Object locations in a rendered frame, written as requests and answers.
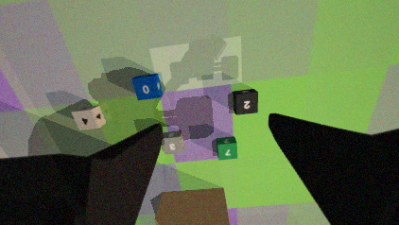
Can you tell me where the blue block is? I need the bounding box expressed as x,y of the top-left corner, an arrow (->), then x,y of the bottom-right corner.
132,74 -> 163,100

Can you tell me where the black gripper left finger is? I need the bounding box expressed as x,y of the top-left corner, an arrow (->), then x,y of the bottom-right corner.
0,124 -> 164,225

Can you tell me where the green block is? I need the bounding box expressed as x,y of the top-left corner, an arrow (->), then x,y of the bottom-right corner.
217,137 -> 237,160

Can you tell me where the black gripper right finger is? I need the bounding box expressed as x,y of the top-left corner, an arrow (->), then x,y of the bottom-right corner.
269,113 -> 399,225

